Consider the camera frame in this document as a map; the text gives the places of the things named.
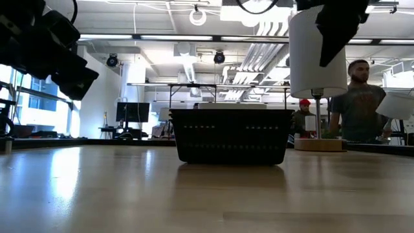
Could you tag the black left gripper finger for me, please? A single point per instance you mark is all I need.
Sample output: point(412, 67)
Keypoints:
point(76, 84)

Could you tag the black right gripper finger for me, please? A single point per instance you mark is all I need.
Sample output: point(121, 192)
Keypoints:
point(336, 32)

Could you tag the black slotted plastic basket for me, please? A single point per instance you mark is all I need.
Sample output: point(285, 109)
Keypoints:
point(231, 139)

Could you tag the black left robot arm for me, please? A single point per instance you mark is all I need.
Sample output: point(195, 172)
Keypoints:
point(6, 119)

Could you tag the white cylindrical bin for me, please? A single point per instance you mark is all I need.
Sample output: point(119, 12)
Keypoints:
point(310, 64)

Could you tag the black ceiling spot lamp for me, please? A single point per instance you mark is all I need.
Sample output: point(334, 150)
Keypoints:
point(219, 57)
point(112, 60)

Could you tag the black computer monitor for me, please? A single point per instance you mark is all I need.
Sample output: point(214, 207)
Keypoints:
point(132, 112)

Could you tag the person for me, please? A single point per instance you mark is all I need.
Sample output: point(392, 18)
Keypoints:
point(302, 121)
point(359, 103)

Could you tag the white conical lamp shade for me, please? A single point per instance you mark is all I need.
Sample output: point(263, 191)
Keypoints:
point(394, 106)

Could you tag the small green plant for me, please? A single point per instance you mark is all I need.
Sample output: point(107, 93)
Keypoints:
point(331, 134)

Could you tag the black frame folding table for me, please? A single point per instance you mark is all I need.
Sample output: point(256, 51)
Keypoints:
point(194, 85)

